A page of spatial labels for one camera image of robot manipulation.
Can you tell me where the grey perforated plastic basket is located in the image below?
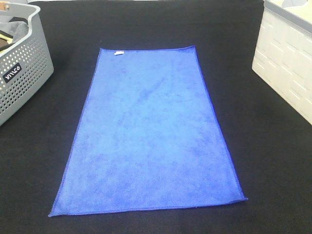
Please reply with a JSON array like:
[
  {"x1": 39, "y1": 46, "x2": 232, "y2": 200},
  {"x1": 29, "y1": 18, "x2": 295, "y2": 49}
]
[{"x1": 0, "y1": 1, "x2": 54, "y2": 124}]

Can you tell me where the blue microfiber towel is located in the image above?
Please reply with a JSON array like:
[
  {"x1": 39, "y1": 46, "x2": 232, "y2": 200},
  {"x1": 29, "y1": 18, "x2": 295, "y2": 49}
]
[{"x1": 50, "y1": 46, "x2": 246, "y2": 216}]

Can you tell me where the yellow and brown sponge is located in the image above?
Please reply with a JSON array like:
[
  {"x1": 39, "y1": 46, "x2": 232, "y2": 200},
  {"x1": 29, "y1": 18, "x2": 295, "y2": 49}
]
[{"x1": 0, "y1": 30, "x2": 14, "y2": 52}]

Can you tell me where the white plastic storage crate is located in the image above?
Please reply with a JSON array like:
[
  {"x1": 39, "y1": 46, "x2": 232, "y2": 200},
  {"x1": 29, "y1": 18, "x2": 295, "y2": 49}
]
[{"x1": 252, "y1": 0, "x2": 312, "y2": 122}]

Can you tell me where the grey cloth in basket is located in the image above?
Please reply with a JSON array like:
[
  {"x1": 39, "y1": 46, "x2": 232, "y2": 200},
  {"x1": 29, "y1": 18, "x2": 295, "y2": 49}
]
[{"x1": 0, "y1": 21, "x2": 28, "y2": 43}]

